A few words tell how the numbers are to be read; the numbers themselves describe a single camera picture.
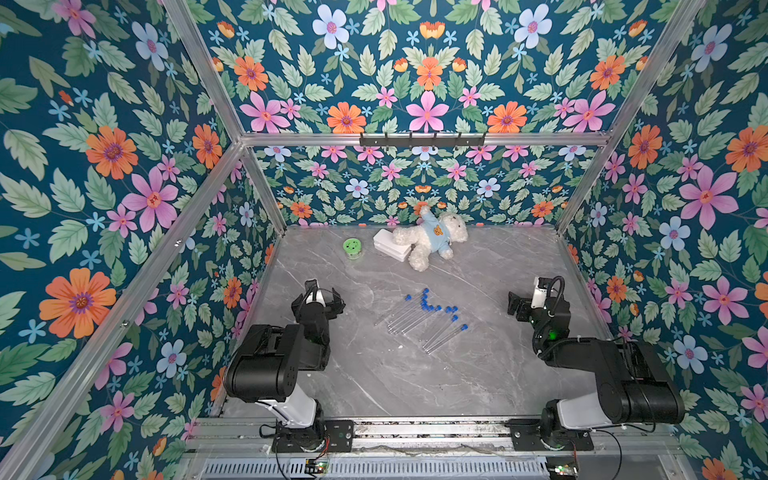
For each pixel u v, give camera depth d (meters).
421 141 0.93
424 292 1.01
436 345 0.88
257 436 0.73
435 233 1.08
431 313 0.96
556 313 0.69
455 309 0.96
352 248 1.08
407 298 0.99
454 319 0.95
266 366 0.47
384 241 1.10
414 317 0.94
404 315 0.95
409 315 0.95
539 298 0.81
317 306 0.78
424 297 0.99
